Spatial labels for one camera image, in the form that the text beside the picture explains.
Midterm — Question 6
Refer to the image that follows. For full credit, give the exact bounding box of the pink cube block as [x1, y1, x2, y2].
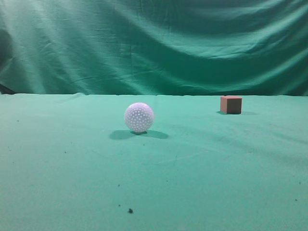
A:
[220, 96, 243, 114]

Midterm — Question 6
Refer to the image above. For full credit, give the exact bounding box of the white dimpled golf ball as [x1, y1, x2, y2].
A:
[124, 103, 154, 133]

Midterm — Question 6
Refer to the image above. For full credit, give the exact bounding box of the green backdrop cloth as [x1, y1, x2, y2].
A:
[0, 0, 308, 96]

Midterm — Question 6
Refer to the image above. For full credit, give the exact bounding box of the green table cloth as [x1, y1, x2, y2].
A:
[0, 93, 308, 231]

